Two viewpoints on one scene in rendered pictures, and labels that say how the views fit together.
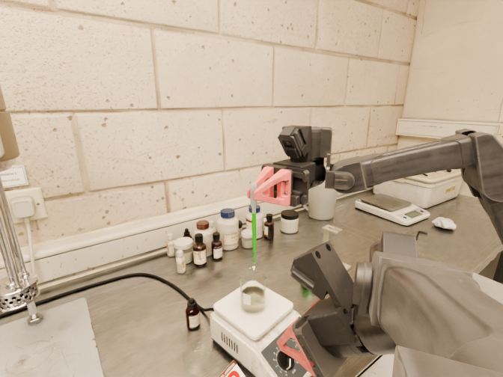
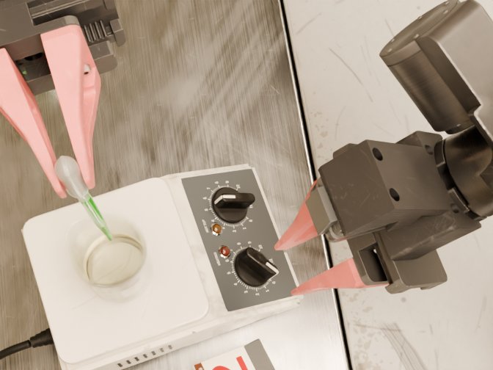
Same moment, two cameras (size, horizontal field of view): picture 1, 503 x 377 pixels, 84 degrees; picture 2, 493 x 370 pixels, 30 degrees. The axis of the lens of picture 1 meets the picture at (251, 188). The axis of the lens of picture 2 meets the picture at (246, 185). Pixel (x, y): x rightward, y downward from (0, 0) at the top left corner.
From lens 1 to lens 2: 0.44 m
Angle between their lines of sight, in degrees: 66
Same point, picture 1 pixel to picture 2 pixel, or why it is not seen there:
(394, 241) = (466, 50)
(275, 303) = (137, 216)
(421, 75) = not seen: outside the picture
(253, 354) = (217, 326)
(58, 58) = not seen: outside the picture
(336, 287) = (429, 197)
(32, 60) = not seen: outside the picture
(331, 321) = (444, 238)
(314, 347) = (419, 272)
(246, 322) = (161, 310)
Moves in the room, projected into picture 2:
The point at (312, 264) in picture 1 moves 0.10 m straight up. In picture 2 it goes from (395, 214) to (430, 155)
